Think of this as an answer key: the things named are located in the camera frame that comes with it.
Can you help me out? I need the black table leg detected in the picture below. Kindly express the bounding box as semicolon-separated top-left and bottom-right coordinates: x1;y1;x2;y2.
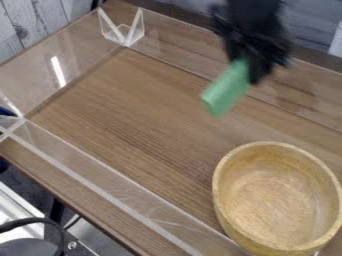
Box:
50;199;66;224

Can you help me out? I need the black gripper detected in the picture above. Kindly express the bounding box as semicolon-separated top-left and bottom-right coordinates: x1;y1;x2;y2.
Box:
210;0;292;85

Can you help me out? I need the green rectangular block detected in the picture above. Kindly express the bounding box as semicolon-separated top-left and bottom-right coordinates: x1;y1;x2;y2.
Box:
201;58;250;117

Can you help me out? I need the light wooden bowl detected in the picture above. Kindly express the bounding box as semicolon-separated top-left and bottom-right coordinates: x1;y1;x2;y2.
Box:
213;141;342;256

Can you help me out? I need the clear acrylic corner bracket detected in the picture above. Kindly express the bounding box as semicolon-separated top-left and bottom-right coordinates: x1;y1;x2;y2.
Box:
97;8;145;47

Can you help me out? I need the clear acrylic wall panel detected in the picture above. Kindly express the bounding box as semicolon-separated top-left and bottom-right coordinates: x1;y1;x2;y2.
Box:
0;96;212;256

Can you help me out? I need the black cable loop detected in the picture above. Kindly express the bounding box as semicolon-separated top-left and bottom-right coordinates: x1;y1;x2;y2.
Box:
0;217;66;256

